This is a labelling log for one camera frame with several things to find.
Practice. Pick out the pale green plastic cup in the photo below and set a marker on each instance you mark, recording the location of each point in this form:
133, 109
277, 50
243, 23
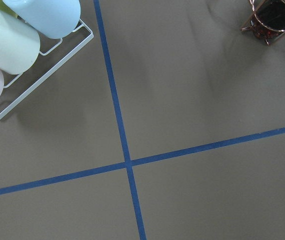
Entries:
19, 45

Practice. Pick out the light blue plastic cup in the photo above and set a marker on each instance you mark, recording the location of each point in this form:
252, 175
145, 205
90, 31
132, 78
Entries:
53, 18

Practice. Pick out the white wire cup rack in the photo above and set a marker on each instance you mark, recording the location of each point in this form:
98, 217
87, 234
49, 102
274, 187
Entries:
53, 54

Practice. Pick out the dark tea bottle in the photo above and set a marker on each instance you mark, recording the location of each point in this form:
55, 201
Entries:
277, 17

